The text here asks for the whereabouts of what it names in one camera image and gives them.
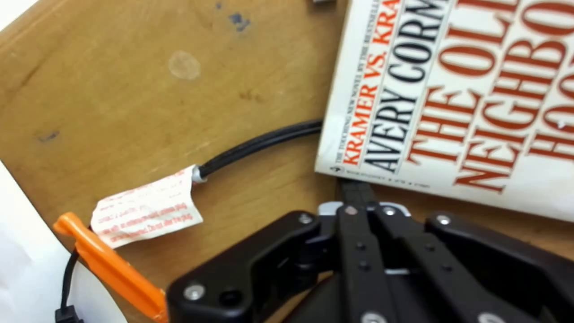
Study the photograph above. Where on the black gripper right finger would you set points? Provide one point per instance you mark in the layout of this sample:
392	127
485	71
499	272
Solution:
467	275

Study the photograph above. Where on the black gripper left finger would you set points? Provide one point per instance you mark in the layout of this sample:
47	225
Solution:
270	270

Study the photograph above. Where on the white paperback book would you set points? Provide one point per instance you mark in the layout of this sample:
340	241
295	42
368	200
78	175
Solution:
478	91

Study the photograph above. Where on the orange pen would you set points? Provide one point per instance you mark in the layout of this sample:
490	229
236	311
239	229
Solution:
108	270

